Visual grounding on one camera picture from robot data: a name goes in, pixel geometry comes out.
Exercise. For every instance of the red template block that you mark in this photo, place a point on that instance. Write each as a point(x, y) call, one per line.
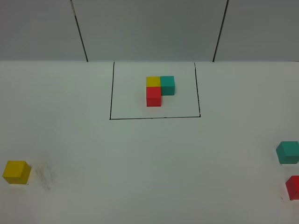
point(153, 96)

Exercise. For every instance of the yellow template block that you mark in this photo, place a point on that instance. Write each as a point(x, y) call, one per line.
point(153, 81)

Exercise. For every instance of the green template block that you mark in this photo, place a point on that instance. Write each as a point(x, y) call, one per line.
point(167, 85)

